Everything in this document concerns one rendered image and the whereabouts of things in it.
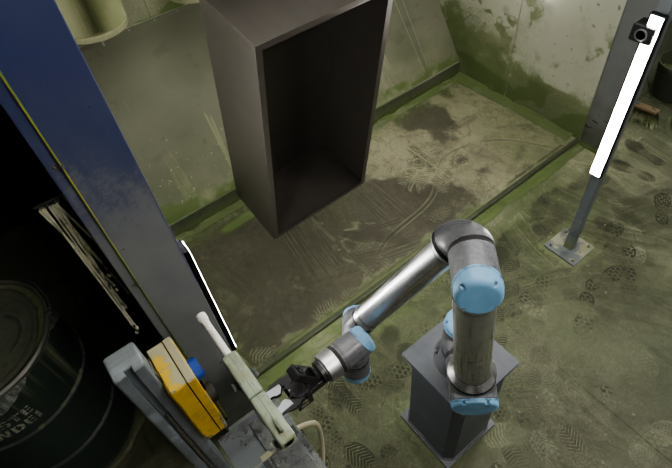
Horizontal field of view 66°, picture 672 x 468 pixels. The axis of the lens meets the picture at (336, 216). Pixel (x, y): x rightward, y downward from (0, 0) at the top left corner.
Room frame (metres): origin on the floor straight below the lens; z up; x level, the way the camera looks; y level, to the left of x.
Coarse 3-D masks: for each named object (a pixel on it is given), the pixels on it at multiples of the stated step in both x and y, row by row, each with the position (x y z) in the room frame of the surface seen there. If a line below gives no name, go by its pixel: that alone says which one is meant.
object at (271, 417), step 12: (204, 312) 0.87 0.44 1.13; (204, 324) 0.83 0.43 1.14; (216, 336) 0.78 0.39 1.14; (228, 348) 0.74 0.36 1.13; (228, 360) 0.69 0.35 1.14; (240, 360) 0.69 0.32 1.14; (240, 372) 0.65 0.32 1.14; (240, 384) 0.62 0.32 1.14; (252, 384) 0.61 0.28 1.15; (252, 396) 0.58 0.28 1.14; (264, 396) 0.58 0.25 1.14; (264, 408) 0.54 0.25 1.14; (276, 408) 0.54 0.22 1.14; (264, 420) 0.51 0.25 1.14; (276, 420) 0.50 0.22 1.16; (276, 432) 0.48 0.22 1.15; (288, 432) 0.47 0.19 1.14
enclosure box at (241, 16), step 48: (240, 0) 1.72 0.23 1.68; (288, 0) 1.72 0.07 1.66; (336, 0) 1.72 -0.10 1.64; (384, 0) 1.87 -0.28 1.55; (240, 48) 1.58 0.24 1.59; (288, 48) 2.04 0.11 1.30; (336, 48) 2.14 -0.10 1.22; (384, 48) 1.86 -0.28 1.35; (240, 96) 1.66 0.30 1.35; (288, 96) 2.09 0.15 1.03; (336, 96) 2.17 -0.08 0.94; (240, 144) 1.77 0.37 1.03; (288, 144) 2.13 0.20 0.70; (336, 144) 2.20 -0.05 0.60; (240, 192) 1.92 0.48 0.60; (288, 192) 1.97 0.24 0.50; (336, 192) 1.96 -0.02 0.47
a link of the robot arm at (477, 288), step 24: (456, 240) 0.76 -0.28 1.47; (480, 240) 0.74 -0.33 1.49; (456, 264) 0.69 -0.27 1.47; (480, 264) 0.67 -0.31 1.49; (456, 288) 0.64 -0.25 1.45; (480, 288) 0.62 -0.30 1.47; (504, 288) 0.63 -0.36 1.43; (456, 312) 0.66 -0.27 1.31; (480, 312) 0.61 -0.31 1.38; (456, 336) 0.66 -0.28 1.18; (480, 336) 0.62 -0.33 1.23; (456, 360) 0.66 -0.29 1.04; (480, 360) 0.62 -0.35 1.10; (456, 384) 0.63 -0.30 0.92; (480, 384) 0.62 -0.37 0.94; (456, 408) 0.59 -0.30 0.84; (480, 408) 0.58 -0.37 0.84
